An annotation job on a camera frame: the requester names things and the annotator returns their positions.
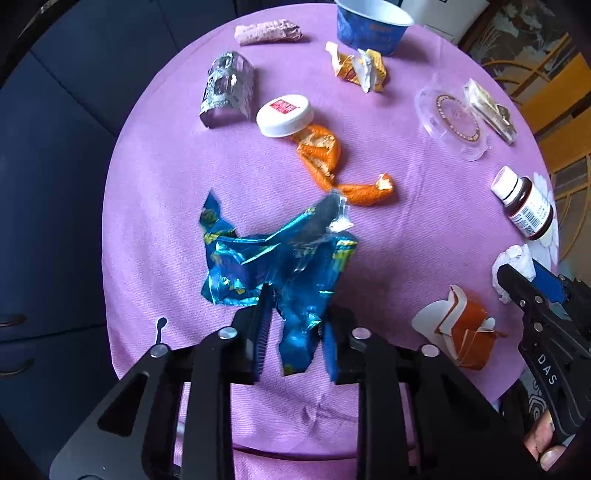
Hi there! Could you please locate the silver foil packet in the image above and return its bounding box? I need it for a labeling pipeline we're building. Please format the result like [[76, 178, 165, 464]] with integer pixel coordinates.
[[199, 51, 254, 128]]

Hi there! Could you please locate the orange peel strip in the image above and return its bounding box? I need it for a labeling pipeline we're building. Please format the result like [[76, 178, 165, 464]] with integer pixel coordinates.
[[291, 124, 394, 207]]

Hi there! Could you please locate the beige tissue pack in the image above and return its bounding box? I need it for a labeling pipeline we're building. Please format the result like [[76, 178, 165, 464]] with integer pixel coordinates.
[[463, 78, 517, 145]]

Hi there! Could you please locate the clear plastic round lid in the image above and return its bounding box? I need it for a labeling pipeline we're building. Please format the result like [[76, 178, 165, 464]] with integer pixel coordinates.
[[415, 86, 489, 162]]

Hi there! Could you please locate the white plastic jar lid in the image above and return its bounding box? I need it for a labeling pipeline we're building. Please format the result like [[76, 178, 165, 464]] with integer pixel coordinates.
[[256, 94, 315, 138]]

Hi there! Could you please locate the wooden glass door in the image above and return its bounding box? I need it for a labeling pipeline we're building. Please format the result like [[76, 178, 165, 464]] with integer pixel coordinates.
[[460, 1, 590, 263]]

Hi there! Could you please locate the blue paper bowl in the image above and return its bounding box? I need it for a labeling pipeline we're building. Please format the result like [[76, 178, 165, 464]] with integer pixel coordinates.
[[335, 0, 415, 56]]

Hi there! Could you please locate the brown medicine bottle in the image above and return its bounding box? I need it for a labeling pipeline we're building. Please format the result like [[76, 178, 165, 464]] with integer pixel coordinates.
[[491, 166, 554, 240]]

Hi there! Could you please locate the yellow crumpled paper bag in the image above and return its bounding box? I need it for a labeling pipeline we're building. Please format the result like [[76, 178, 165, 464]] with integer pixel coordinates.
[[325, 42, 388, 93]]

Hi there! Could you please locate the orange white crushed carton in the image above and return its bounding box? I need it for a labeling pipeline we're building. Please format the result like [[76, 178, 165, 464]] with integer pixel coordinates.
[[411, 284, 507, 371]]

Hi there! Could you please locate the person right hand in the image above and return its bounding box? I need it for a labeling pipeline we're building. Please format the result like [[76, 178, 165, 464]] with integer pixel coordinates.
[[524, 410, 566, 471]]

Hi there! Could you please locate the blue foil snack wrapper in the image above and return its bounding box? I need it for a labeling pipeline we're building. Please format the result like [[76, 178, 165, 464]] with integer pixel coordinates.
[[199, 190, 358, 375]]

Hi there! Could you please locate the white drawer cabinet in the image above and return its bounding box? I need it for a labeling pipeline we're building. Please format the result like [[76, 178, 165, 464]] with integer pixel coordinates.
[[401, 0, 489, 45]]

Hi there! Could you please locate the pink wrapper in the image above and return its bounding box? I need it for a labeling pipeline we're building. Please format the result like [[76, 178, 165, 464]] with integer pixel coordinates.
[[235, 19, 304, 46]]

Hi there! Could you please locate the white paper towel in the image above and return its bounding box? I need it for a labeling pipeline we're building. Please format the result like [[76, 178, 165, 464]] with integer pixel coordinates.
[[491, 243, 537, 304]]

